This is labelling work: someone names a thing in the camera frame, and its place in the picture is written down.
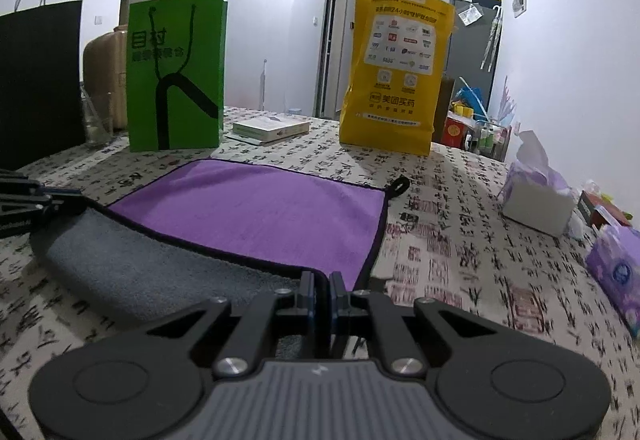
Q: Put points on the white tissue box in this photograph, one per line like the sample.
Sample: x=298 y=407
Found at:
x=534 y=194

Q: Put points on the clear glass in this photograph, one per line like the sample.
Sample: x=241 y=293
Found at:
x=98 y=117

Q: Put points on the patterned tablecloth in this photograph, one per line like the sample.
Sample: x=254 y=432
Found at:
x=444 y=239

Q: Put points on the beige suitcase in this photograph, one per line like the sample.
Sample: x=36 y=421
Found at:
x=104 y=67

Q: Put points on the white flat box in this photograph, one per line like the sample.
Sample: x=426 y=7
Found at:
x=267 y=129

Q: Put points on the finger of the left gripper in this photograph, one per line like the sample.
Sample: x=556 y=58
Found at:
x=22 y=197

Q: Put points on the green paper bag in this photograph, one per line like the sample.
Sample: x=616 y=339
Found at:
x=175 y=74

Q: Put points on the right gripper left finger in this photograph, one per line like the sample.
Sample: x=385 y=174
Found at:
x=271 y=316

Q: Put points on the purple and grey towel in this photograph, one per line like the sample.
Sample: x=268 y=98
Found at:
x=214 y=228

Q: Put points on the yellow paper bag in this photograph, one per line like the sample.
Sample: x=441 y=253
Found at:
x=398 y=58

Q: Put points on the grey refrigerator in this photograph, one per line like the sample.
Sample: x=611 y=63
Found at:
x=467 y=53

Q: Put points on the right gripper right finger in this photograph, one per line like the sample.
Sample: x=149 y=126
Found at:
x=374 y=318

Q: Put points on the black paper bag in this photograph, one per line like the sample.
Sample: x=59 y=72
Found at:
x=41 y=108

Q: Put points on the purple tissue pack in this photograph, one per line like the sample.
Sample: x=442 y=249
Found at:
x=614 y=262

